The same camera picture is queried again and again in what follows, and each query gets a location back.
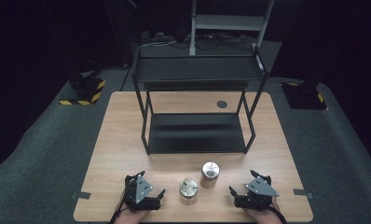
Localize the yellow black striped stand base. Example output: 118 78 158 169
59 77 107 106
281 81 328 111

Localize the person's right hand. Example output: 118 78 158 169
242 202 283 224

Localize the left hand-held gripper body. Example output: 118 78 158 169
123 174 162 213

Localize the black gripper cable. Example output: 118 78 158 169
268 201 288 224
109 191 129 224

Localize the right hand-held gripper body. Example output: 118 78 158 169
234 175 281 211

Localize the grey tape piece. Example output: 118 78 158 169
293 188 314 200
71 190 91 201

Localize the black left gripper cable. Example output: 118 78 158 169
109 191 129 224

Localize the black metal shelf rack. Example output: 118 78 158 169
131 46 270 156

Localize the silver lid glass jar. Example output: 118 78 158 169
200 161 221 182

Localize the grey metal stand frame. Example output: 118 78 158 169
188 0 275 57

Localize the person's left hand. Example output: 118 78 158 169
113 202 151 224

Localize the gold lid glass jar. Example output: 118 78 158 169
179 177 199 201

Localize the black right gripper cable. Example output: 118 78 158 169
268 201 288 224

